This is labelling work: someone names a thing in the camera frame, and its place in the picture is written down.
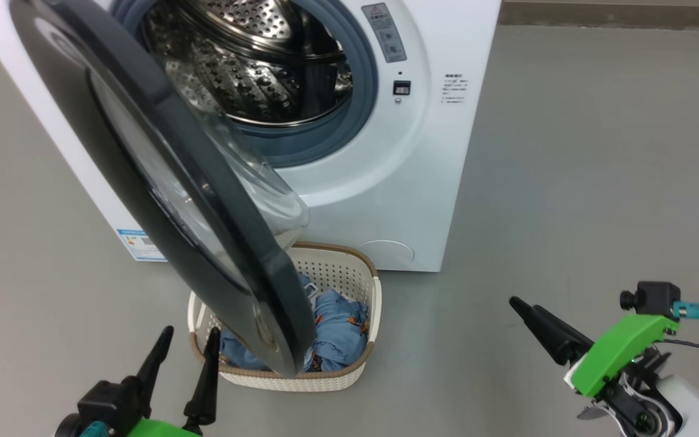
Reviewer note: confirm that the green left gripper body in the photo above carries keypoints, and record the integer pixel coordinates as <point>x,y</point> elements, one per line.
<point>161,430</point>

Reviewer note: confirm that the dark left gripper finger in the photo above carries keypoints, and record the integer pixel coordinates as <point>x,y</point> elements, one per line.
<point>154,361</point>
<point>207,382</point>

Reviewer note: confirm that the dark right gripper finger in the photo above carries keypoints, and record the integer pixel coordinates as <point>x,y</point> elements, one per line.
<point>568,329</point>
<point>547,340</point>

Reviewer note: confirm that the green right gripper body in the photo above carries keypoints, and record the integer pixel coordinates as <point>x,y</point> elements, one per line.
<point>616,352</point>

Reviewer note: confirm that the dark round washer door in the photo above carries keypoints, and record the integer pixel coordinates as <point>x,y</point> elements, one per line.
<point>161,158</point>

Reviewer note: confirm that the cream perforated laundry basket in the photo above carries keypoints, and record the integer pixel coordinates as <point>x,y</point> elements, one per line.
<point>340,270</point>

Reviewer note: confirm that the white front-load washing machine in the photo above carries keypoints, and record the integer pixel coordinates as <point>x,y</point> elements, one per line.
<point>446,182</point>

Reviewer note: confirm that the black door lock socket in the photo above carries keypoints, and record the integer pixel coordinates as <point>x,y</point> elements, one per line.
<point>401,87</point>

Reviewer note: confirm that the grey rubber door gasket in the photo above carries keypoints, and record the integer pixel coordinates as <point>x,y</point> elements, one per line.
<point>358,97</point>

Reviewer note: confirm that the blue energy label sticker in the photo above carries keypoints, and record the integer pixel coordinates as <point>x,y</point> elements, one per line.
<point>140,243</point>

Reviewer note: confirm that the round white filter cover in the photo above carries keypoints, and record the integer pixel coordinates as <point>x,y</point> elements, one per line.
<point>389,250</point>

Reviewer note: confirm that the small printed text sticker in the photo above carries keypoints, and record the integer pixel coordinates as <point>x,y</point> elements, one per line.
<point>454,88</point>

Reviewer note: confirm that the perforated steel drum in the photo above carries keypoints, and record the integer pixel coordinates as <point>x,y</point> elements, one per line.
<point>252,67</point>

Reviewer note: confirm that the grey warning label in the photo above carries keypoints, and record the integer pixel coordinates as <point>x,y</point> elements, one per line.
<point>384,33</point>

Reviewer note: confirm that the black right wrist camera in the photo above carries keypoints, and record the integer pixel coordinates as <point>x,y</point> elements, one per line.
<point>656,297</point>

